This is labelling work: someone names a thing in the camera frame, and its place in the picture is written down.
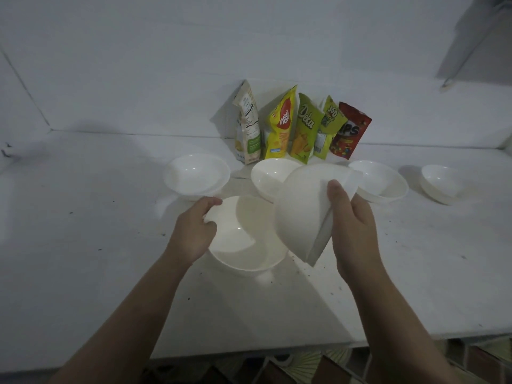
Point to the person's right hand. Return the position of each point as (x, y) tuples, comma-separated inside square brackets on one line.
[(354, 235)]

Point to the person's left hand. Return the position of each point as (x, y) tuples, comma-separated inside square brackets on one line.
[(191, 235)]

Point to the person's left thumb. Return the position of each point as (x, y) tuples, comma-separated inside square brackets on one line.
[(212, 201)]

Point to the person's right thumb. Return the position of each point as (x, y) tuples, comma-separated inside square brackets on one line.
[(335, 197)]

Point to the white bowl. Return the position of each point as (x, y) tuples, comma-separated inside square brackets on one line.
[(270, 177), (196, 175), (442, 183), (380, 181), (302, 207), (244, 239)]

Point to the person's right forearm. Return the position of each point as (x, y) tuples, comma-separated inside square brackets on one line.
[(394, 327)]

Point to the person's left forearm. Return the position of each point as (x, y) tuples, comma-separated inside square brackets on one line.
[(132, 323)]

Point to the red candy packet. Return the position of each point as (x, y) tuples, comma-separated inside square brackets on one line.
[(350, 133)]

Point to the tall green snack packet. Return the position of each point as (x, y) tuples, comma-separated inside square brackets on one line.
[(304, 133)]

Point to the small green snack packet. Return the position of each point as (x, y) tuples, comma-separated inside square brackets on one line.
[(330, 123)]

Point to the cream snack packet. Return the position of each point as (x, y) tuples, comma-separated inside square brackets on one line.
[(248, 127)]

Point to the yellow snack packet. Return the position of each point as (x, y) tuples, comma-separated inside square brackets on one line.
[(279, 127)]

